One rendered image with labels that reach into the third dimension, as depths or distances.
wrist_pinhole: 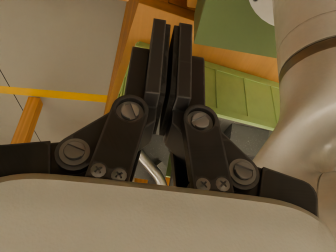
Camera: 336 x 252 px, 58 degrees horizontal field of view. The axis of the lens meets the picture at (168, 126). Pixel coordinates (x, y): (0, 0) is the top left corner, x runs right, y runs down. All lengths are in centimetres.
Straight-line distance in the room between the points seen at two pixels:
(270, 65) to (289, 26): 49
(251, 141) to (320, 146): 68
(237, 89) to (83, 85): 159
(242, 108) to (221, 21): 30
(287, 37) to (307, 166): 15
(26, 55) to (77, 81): 36
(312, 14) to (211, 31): 24
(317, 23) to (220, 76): 49
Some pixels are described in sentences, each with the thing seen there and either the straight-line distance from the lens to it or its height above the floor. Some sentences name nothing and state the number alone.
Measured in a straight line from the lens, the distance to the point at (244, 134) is 99.
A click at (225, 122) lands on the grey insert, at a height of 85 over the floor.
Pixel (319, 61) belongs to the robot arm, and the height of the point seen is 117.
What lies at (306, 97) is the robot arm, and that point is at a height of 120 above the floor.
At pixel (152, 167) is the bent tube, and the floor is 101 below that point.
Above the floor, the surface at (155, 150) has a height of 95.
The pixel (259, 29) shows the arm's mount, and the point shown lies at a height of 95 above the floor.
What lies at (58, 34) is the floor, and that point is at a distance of 197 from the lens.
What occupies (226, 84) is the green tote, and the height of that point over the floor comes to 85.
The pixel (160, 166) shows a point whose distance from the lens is 88.
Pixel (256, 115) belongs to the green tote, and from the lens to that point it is 81.
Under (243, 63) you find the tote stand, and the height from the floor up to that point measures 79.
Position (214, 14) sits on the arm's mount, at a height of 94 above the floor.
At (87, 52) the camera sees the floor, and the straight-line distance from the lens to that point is 202.
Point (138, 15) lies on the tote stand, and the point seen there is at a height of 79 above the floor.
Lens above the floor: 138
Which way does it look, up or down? 33 degrees down
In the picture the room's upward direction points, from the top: 176 degrees counter-clockwise
